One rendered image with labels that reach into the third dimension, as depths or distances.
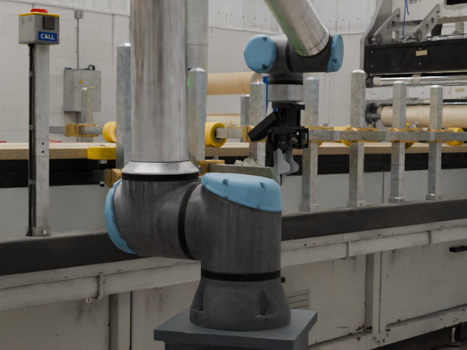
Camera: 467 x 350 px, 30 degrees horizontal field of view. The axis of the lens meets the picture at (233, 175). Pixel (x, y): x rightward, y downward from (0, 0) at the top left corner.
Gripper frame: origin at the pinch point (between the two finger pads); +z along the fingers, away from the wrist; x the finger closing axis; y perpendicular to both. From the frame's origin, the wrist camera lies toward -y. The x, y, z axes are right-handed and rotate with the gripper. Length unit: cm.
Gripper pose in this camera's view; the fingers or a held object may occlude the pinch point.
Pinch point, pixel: (278, 180)
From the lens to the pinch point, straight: 227.0
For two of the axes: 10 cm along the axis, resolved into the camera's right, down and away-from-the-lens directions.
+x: 7.0, -0.3, 7.2
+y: 7.2, 0.4, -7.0
